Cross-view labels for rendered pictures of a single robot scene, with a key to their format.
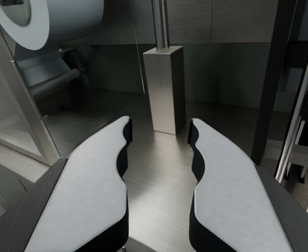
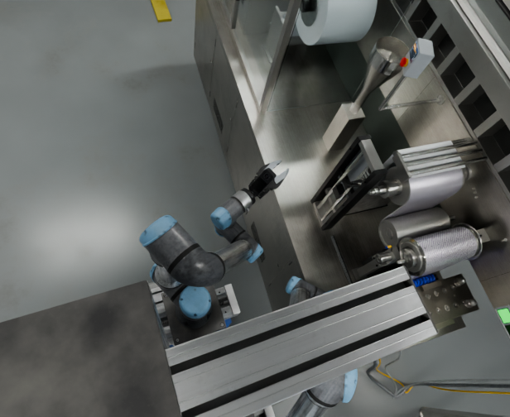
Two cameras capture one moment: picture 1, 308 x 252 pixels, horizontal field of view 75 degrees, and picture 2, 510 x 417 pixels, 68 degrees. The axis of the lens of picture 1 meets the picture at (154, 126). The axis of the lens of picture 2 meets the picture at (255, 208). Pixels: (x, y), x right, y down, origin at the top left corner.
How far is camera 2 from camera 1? 1.37 m
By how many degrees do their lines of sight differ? 33
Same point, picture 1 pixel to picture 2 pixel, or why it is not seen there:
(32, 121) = (267, 93)
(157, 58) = (344, 114)
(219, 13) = (410, 113)
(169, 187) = (296, 171)
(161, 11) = (361, 98)
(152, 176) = (295, 161)
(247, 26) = (413, 135)
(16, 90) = (271, 80)
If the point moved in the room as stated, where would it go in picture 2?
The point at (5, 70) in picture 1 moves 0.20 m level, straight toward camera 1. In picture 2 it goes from (274, 73) to (271, 107)
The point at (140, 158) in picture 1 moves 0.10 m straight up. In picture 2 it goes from (299, 148) to (305, 136)
